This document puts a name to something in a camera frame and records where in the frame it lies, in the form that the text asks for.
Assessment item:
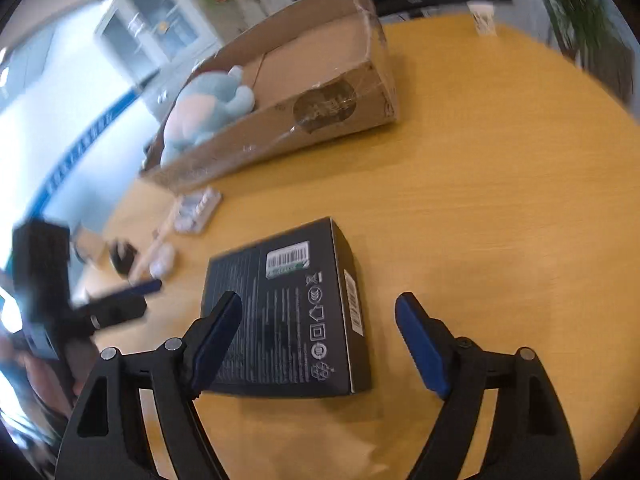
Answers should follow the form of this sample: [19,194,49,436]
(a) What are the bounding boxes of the blue plush toy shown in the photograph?
[159,65,257,167]

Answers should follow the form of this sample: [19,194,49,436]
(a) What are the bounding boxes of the large cardboard box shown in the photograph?
[139,0,401,193]

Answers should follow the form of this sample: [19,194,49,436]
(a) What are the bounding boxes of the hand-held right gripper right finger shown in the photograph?
[394,292,583,480]

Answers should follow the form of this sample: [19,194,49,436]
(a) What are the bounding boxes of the tall potted palm plant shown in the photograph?
[532,0,637,106]

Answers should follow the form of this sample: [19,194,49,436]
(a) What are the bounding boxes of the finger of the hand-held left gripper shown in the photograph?
[75,278,164,311]
[70,294,149,332]

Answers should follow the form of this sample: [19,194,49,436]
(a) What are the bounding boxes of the black product box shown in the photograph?
[200,216,373,401]

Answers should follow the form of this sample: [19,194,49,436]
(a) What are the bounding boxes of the silver white phone stand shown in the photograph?
[172,186,223,235]

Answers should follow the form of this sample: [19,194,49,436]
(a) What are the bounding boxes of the grey glass-door cabinet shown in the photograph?
[95,0,223,116]

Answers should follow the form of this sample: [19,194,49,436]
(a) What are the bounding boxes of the white earbuds case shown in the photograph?
[149,242,177,279]

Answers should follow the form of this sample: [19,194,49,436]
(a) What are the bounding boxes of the patterned paper cup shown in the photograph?
[467,2,497,37]

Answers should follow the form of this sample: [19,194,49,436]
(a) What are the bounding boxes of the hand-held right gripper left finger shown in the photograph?
[54,290,244,480]

